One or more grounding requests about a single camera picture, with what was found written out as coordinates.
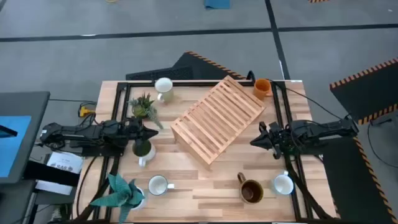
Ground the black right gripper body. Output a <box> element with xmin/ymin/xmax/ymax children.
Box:
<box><xmin>259</xmin><ymin>121</ymin><xmax>287</xmax><ymax>159</ymax></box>

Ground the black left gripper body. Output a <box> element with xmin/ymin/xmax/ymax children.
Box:
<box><xmin>124</xmin><ymin>117</ymin><xmax>146</xmax><ymax>147</ymax></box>

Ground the white mug with green inside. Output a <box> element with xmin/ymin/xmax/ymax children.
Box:
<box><xmin>132</xmin><ymin>138</ymin><xmax>156</xmax><ymax>168</ymax></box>

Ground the pale blue white mug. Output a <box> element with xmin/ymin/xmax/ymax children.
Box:
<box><xmin>272</xmin><ymin>170</ymin><xmax>295</xmax><ymax>196</ymax></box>

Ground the brown glazed mug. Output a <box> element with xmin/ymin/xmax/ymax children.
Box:
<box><xmin>237</xmin><ymin>172</ymin><xmax>264</xmax><ymax>205</ymax></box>

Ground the cream mug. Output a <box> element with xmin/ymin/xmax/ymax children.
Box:
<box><xmin>154</xmin><ymin>77</ymin><xmax>174</xmax><ymax>103</ymax></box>

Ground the white enamel mug dark rim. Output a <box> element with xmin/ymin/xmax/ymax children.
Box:
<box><xmin>147</xmin><ymin>174</ymin><xmax>175</xmax><ymax>196</ymax></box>

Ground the orange mug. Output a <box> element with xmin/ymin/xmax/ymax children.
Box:
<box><xmin>252</xmin><ymin>78</ymin><xmax>273</xmax><ymax>101</ymax></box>

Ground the small succulent in pot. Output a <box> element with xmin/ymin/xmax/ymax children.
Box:
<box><xmin>127</xmin><ymin>92</ymin><xmax>164</xmax><ymax>130</ymax></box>

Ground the wooden slatted rack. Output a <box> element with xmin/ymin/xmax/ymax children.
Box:
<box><xmin>170</xmin><ymin>74</ymin><xmax>267</xmax><ymax>170</ymax></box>

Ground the yellow plug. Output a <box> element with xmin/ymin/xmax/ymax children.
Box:
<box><xmin>79</xmin><ymin>105</ymin><xmax>96</xmax><ymax>118</ymax></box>

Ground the teal leafy plant white pot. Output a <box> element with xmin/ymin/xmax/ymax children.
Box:
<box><xmin>89</xmin><ymin>173</ymin><xmax>147</xmax><ymax>224</ymax></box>

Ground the white printed paper sheet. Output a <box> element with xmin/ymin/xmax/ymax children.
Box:
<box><xmin>45</xmin><ymin>151</ymin><xmax>84</xmax><ymax>174</ymax></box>

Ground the black mat with striped edge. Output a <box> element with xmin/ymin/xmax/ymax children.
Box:
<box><xmin>125</xmin><ymin>50</ymin><xmax>248</xmax><ymax>81</ymax></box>
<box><xmin>322</xmin><ymin>136</ymin><xmax>398</xmax><ymax>224</ymax></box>
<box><xmin>329</xmin><ymin>57</ymin><xmax>398</xmax><ymax>126</ymax></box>

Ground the grey stand foot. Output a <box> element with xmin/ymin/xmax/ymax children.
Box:
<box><xmin>369</xmin><ymin>111</ymin><xmax>398</xmax><ymax>127</ymax></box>

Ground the grey desk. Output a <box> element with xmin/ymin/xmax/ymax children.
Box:
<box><xmin>0</xmin><ymin>91</ymin><xmax>51</xmax><ymax>185</ymax></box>

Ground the blue sheet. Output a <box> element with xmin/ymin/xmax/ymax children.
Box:
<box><xmin>0</xmin><ymin>115</ymin><xmax>32</xmax><ymax>178</ymax></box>

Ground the blue floor mat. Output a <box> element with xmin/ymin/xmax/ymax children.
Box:
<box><xmin>203</xmin><ymin>0</ymin><xmax>231</xmax><ymax>10</ymax></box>

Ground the black cable to right arm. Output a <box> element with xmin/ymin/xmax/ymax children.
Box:
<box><xmin>267</xmin><ymin>79</ymin><xmax>354</xmax><ymax>122</ymax></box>

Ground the black metal table frame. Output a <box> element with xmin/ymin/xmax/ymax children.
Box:
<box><xmin>73</xmin><ymin>80</ymin><xmax>335</xmax><ymax>223</ymax></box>

